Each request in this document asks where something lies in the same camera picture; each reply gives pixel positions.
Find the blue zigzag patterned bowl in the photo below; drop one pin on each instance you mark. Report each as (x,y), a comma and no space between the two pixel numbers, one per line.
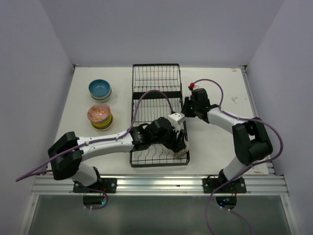
(99,113)

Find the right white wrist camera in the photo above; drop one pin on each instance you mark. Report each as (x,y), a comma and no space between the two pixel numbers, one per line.
(193,86)

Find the white ceramic bowl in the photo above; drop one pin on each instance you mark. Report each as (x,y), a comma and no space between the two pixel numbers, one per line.
(100,97)

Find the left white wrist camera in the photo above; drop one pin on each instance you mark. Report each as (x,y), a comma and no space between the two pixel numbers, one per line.
(176,120)

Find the aluminium mounting rail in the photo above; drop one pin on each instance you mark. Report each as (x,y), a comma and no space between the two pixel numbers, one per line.
(168,185)

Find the lime yellow bowl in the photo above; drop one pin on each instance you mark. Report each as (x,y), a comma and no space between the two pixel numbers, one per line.
(105,123)

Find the pale grey-green bowl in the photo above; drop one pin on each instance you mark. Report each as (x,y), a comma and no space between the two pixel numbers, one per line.
(103,129)

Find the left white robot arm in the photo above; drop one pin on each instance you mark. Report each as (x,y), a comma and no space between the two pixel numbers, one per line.
(68,153)

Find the brown scale patterned bowl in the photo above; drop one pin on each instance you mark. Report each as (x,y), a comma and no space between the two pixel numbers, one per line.
(181,153)

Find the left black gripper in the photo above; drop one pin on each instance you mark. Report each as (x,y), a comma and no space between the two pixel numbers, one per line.
(175,144)

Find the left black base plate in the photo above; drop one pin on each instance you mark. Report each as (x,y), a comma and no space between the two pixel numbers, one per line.
(107,185)

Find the orange ceramic bowl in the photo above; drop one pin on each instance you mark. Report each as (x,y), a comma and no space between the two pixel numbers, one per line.
(103,127)

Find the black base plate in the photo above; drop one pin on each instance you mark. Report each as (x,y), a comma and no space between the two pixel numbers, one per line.
(107,185)
(211,183)

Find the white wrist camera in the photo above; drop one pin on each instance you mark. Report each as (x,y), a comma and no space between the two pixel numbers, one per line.
(193,86)
(176,120)

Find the blue ceramic bowl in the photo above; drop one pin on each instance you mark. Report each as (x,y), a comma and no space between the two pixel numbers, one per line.
(99,88)

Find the black wire dish rack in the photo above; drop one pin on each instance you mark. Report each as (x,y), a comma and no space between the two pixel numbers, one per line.
(156,91)

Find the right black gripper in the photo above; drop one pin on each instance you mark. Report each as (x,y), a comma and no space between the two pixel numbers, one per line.
(185,110)

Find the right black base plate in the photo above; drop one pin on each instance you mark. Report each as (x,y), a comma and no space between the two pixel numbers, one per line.
(211,183)

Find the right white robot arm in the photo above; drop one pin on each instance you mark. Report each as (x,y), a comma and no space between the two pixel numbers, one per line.
(250,138)

